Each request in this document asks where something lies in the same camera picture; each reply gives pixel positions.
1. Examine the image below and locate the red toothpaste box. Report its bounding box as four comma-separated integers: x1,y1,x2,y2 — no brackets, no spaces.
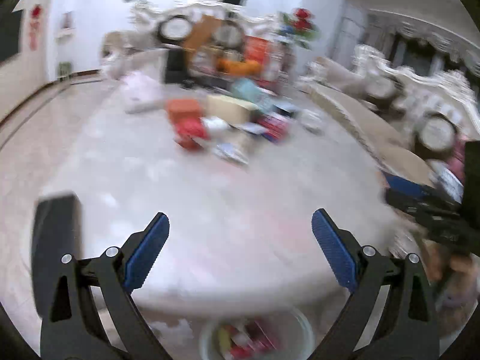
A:
257,113,292,142

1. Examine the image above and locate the person right hand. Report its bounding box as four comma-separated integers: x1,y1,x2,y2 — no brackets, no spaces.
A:
425,242,479,291

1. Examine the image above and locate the pink cloth on sofa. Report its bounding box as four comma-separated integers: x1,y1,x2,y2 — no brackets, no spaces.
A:
448,141,466,184

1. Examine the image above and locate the round cushion right sofa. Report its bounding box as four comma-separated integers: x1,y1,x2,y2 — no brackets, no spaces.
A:
413,113,458,159

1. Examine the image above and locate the round cushion sofa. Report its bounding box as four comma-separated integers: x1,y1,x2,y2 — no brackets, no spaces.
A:
157,15,193,45
413,113,458,159

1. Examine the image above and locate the ornate sofa right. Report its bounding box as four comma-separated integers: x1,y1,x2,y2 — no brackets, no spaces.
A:
296,45,479,185

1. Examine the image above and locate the ornate sofa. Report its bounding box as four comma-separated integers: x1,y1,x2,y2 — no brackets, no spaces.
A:
99,0,280,80
296,45,479,185

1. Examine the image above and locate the pale green wastebasket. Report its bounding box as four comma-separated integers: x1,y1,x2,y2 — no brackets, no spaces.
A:
199,308,315,359

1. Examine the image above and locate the cardboard box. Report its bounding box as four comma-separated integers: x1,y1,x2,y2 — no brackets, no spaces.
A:
205,94,260,125

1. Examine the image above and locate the red rose bouquet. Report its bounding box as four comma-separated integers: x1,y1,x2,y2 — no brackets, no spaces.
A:
278,8,320,50

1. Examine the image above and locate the white tissue pack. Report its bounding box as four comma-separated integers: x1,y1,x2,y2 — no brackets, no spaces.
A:
201,116,230,139

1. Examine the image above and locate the red snack packet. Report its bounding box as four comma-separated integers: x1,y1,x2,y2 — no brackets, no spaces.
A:
174,118,210,150

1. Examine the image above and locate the orange box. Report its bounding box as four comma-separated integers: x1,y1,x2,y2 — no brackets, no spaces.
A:
166,98,203,124

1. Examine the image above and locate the ornate sofa far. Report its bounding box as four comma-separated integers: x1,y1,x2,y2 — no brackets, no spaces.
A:
99,0,280,80

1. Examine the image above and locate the round cushion far sofa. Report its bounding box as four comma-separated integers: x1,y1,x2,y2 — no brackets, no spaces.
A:
157,15,193,45

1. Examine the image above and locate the red wall ornament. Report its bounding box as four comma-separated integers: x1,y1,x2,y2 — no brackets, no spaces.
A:
28,4,43,51

